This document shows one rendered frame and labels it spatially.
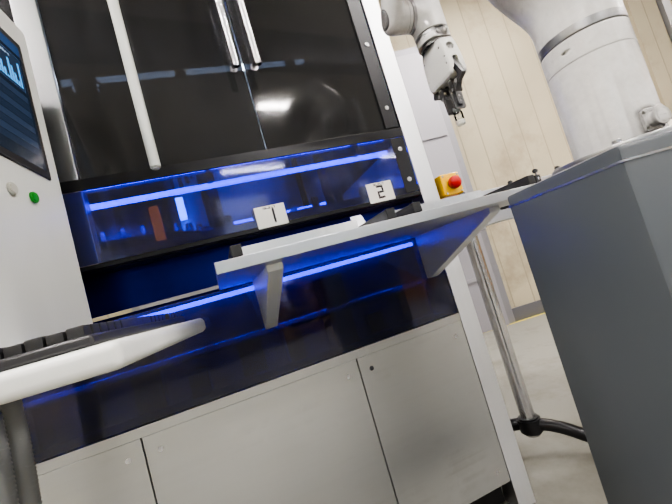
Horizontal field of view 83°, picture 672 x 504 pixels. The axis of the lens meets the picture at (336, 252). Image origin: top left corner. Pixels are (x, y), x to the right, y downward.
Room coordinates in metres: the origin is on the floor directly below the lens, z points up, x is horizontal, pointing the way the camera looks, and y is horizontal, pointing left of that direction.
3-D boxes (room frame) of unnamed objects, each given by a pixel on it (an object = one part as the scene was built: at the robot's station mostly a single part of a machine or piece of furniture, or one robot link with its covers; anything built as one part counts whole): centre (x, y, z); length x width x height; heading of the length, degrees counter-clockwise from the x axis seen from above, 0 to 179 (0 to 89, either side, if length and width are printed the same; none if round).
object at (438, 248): (0.99, -0.31, 0.80); 0.34 x 0.03 x 0.13; 18
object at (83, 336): (0.57, 0.37, 0.82); 0.40 x 0.14 x 0.02; 10
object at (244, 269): (0.92, -0.07, 0.87); 0.70 x 0.48 x 0.02; 108
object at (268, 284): (0.84, 0.17, 0.80); 0.34 x 0.03 x 0.13; 18
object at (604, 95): (0.57, -0.46, 0.95); 0.19 x 0.19 x 0.18
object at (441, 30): (0.91, -0.38, 1.31); 0.09 x 0.08 x 0.03; 18
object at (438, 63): (0.91, -0.38, 1.24); 0.10 x 0.07 x 0.11; 18
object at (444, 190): (1.23, -0.41, 1.00); 0.08 x 0.07 x 0.07; 18
